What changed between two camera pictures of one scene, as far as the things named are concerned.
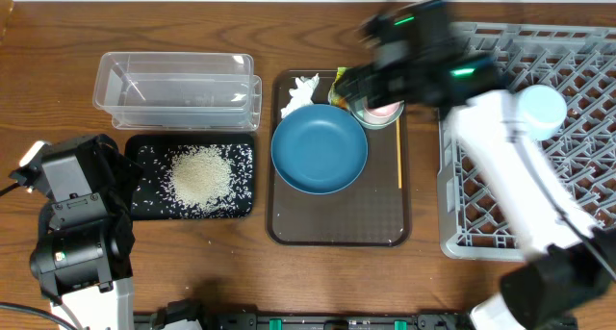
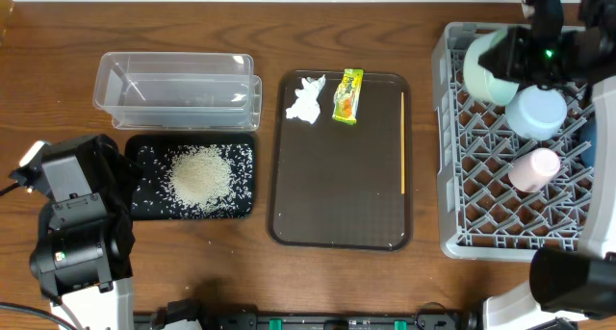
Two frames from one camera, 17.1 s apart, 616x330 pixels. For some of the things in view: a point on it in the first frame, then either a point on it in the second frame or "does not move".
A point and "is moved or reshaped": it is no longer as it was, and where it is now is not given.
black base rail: [185, 316] does not move
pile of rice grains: [194, 181] does not move
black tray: [192, 175] does not move
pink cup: [382, 113] is moved or reshaped
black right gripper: [360, 74] to [508, 52]
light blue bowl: [542, 111] does not move
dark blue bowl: [319, 149] to [588, 133]
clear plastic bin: [179, 91] does not move
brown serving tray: [373, 212] does not move
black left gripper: [118, 170] does not move
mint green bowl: [356, 105] is moved or reshaped
